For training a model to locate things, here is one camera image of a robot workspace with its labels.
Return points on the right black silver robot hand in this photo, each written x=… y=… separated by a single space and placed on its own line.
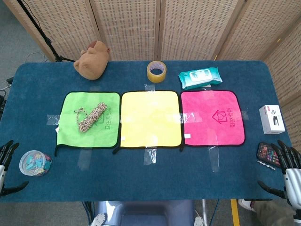
x=291 y=179

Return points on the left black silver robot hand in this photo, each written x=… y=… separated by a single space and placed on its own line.
x=7 y=150

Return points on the clear tub of binder clips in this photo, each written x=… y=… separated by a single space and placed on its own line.
x=31 y=163

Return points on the black smartphone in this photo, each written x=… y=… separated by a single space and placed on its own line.
x=268 y=153

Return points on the olive trouser leg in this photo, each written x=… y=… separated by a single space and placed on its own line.
x=272 y=214

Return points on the white shoe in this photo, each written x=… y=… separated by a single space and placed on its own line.
x=245 y=204

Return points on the clear tape strip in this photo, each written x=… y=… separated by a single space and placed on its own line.
x=214 y=160
x=244 y=114
x=188 y=117
x=53 y=119
x=149 y=87
x=85 y=160
x=150 y=156

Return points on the white product box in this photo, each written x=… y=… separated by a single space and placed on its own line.
x=271 y=120

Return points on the yellow floor tape line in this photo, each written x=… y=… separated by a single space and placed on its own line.
x=235 y=214

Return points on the green microfibre cloth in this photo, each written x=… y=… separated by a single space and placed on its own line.
x=75 y=136

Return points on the pink microfibre cloth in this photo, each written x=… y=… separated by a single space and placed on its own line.
x=202 y=134

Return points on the black tripod stand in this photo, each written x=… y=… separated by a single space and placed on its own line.
x=44 y=38

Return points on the brown plush toy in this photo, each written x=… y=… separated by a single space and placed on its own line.
x=90 y=63

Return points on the teal wet wipes pack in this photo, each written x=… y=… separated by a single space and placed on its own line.
x=200 y=77

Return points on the blue table cover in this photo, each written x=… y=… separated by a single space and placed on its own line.
x=150 y=183

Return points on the grey robot torso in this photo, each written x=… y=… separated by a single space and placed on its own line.
x=150 y=213

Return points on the yellow microfibre cloth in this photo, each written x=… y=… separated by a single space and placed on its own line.
x=150 y=117

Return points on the yellow packing tape roll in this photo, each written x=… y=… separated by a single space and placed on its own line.
x=156 y=76

